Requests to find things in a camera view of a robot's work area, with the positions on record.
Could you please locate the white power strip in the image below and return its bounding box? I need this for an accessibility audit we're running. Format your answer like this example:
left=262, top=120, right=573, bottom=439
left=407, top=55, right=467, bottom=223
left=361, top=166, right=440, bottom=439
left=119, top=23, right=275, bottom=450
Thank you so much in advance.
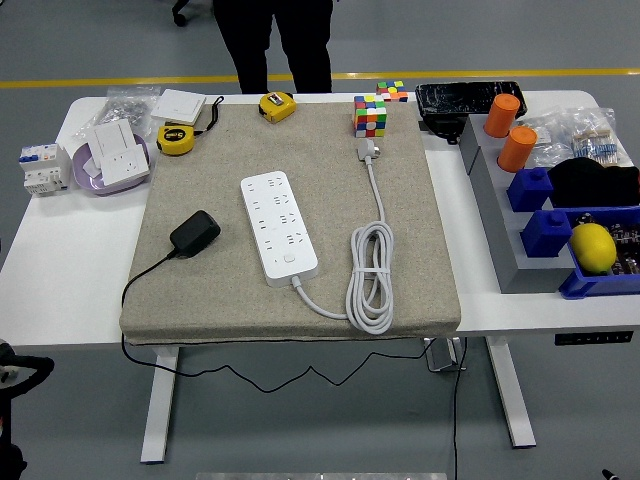
left=240, top=170, right=320, bottom=289

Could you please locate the black plug adapter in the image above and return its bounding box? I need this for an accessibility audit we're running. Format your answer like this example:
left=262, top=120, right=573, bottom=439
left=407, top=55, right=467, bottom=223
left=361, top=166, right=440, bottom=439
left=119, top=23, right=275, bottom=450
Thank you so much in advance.
left=168, top=209, right=222, bottom=260

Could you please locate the black plug cord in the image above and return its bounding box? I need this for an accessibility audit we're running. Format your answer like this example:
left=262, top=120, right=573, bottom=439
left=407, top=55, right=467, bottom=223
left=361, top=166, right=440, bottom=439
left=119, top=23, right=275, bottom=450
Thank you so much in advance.
left=121, top=251, right=427, bottom=394

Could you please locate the dark circuit board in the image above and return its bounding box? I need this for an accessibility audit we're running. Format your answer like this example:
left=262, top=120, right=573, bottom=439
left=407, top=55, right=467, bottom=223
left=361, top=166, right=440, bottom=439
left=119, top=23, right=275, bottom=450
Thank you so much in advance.
left=574, top=212, right=640, bottom=279

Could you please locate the white table leg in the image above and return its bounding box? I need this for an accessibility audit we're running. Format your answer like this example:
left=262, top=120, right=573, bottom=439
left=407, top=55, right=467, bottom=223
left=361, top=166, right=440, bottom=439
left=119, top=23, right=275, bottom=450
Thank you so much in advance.
left=139, top=344, right=181, bottom=464
left=487, top=335, right=538, bottom=448

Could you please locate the black table control panel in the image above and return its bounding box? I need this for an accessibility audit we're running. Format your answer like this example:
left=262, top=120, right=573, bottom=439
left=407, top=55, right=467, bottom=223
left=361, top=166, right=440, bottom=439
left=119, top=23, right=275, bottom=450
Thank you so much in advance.
left=553, top=330, right=635, bottom=346

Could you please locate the blue plastic bin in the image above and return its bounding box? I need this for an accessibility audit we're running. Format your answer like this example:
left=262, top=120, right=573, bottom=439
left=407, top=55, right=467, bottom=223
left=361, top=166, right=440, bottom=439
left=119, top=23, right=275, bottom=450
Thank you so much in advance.
left=558, top=204, right=640, bottom=301

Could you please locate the silver box under table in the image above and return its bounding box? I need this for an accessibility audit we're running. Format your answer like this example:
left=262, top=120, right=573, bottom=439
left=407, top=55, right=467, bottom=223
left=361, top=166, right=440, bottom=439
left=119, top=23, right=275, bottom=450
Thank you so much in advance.
left=423, top=337, right=467, bottom=372

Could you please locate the yellow lemon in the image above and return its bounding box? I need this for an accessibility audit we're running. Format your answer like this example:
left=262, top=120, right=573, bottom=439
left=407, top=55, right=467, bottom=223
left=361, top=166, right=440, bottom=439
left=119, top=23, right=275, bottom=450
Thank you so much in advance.
left=568, top=223, right=619, bottom=275

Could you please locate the blue block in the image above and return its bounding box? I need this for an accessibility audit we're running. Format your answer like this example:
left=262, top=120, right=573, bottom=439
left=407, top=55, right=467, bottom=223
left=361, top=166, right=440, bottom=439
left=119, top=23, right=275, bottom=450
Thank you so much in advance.
left=520, top=209, right=574, bottom=260
left=507, top=167, right=555, bottom=214

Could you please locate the grey stepped block stand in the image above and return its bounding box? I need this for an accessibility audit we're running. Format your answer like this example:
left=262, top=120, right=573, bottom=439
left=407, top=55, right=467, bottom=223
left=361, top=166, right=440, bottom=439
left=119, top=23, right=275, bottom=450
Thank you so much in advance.
left=458, top=113, right=581, bottom=295

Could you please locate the black cloth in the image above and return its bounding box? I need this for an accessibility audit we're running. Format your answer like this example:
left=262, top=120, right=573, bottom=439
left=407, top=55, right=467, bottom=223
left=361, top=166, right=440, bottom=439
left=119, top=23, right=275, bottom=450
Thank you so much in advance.
left=547, top=157, right=640, bottom=210

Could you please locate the clear bag of resistors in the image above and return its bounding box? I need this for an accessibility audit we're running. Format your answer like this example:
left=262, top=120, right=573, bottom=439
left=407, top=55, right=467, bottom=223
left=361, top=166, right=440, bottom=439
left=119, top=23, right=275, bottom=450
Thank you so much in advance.
left=567, top=106, right=634, bottom=169

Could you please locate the orange cylinder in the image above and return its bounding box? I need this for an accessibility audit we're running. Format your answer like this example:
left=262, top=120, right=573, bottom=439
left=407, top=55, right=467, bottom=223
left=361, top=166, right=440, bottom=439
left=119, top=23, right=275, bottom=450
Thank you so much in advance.
left=483, top=93, right=521, bottom=139
left=496, top=125, right=539, bottom=174

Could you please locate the clear bag of white parts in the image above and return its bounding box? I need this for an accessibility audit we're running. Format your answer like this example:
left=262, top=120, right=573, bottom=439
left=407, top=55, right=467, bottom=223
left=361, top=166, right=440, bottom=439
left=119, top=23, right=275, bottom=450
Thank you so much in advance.
left=519, top=112, right=576, bottom=169

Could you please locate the black box device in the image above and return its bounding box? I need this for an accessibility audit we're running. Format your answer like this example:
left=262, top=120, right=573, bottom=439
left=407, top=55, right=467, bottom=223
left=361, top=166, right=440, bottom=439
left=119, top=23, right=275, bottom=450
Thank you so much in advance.
left=422, top=114, right=471, bottom=146

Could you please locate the black plastic tray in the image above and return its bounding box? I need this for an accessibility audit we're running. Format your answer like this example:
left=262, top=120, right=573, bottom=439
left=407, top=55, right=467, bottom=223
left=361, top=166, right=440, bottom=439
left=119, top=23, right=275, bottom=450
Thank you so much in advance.
left=414, top=80, right=529, bottom=121

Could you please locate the grey-brown mat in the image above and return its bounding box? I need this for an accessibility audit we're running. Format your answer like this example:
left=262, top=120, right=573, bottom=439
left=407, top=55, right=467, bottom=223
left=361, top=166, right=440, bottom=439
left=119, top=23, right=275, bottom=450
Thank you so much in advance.
left=118, top=102, right=462, bottom=346

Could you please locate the large colourful puzzle cube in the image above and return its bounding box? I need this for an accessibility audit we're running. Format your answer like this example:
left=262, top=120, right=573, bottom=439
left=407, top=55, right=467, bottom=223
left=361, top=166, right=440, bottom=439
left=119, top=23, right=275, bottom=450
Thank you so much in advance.
left=352, top=94, right=389, bottom=139

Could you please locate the small colourful puzzle cube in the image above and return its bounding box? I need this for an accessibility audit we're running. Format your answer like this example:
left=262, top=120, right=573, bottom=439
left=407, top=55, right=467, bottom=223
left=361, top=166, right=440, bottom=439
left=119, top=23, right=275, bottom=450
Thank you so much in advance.
left=375, top=80, right=409, bottom=104

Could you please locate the square yellow tape measure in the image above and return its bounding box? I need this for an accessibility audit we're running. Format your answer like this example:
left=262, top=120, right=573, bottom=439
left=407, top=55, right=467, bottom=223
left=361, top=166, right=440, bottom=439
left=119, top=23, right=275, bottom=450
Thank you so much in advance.
left=258, top=91, right=297, bottom=124

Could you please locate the person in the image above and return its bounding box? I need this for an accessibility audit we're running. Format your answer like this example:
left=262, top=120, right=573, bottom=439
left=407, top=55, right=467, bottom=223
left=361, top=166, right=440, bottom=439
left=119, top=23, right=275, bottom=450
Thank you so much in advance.
left=212, top=0, right=334, bottom=95

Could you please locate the round yellow-black tape measure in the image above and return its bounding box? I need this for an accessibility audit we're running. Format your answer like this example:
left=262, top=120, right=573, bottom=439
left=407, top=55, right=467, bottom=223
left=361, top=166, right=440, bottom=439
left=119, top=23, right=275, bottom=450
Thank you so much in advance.
left=155, top=95, right=225, bottom=157

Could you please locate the clear bag of metal parts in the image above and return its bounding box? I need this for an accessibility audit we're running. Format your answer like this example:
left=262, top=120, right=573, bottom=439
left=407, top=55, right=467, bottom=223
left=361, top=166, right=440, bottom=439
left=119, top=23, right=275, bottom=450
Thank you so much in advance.
left=72, top=85, right=162, bottom=141

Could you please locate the white circuit breaker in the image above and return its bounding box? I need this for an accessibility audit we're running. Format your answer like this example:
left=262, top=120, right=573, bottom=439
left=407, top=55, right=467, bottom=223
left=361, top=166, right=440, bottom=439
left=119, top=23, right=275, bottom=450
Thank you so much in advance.
left=18, top=142, right=73, bottom=199

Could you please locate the black hanging cable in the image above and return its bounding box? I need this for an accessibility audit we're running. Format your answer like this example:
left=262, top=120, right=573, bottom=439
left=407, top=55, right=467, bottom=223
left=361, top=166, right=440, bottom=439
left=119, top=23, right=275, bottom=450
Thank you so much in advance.
left=451, top=338, right=469, bottom=480

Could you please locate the white power strip cord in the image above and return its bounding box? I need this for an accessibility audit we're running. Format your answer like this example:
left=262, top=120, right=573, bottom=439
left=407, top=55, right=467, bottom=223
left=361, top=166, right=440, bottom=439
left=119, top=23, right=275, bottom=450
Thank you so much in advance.
left=288, top=138, right=397, bottom=336

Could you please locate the white flat switch plate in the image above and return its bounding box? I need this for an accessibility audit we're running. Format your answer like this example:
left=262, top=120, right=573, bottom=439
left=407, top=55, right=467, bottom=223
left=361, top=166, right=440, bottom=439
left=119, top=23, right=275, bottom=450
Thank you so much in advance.
left=149, top=88, right=207, bottom=126

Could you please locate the white wall socket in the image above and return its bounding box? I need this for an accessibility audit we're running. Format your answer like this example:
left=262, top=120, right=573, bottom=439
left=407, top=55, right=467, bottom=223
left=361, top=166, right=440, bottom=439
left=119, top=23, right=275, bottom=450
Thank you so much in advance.
left=94, top=144, right=151, bottom=187

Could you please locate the white switch panel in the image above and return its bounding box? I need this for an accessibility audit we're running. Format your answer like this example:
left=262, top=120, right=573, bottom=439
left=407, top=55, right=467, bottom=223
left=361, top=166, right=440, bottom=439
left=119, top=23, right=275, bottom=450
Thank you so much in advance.
left=93, top=118, right=137, bottom=161

